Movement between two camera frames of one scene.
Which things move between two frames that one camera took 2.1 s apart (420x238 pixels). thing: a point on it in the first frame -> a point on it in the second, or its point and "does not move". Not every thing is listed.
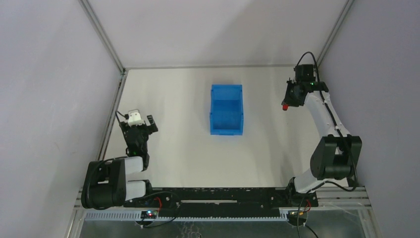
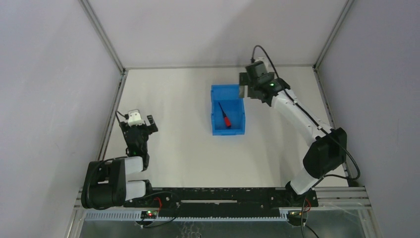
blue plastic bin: [226, 111] does not move
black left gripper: [140, 129] does not move
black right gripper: [293, 97] -> [247, 85]
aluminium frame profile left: [108, 40] does not move
